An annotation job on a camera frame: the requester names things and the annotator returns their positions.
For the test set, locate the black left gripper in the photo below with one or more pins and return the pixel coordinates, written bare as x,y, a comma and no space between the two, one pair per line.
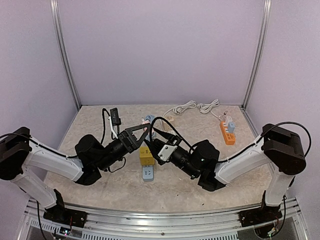
134,145

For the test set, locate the yellow cube socket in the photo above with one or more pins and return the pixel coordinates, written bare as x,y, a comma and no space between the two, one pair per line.
145,156

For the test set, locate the beige cube socket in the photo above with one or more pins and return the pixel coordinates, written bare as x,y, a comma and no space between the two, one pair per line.
169,118

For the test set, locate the orange power strip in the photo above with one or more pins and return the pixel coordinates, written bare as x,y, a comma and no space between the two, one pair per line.
229,138

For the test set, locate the blue usb charger plug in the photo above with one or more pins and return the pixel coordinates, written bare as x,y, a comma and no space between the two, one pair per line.
231,127

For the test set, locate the white power strip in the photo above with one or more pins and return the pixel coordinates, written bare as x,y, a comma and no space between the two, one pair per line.
165,126

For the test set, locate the blue power strip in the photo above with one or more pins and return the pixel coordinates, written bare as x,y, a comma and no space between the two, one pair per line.
148,173

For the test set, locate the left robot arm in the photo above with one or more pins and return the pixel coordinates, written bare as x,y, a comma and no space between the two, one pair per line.
19,150

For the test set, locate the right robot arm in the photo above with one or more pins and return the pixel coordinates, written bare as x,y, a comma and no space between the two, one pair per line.
275,145

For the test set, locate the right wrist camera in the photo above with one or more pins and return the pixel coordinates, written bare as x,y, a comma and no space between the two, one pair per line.
165,149

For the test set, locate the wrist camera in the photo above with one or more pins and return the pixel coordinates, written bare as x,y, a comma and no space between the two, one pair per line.
165,149
114,122

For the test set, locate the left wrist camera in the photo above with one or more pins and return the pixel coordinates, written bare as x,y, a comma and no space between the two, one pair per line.
114,122

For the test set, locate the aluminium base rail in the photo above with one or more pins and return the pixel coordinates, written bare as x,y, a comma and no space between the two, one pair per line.
108,224

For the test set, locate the left aluminium frame post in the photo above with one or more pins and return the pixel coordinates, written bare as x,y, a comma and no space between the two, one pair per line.
54,6

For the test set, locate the aluminium frame post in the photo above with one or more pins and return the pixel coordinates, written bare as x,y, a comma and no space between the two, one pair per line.
54,6
258,53

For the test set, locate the right aluminium frame post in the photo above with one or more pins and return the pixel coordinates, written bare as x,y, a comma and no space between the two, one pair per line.
258,53

